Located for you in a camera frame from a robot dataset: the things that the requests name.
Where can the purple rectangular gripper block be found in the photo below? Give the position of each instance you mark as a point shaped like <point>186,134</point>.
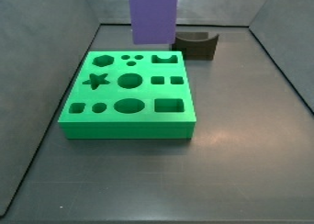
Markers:
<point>153,21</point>

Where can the dark brown arch block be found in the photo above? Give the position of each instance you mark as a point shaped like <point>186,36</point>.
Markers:
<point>197,45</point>

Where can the green shape sorter board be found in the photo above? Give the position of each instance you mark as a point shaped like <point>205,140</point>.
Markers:
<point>130,95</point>

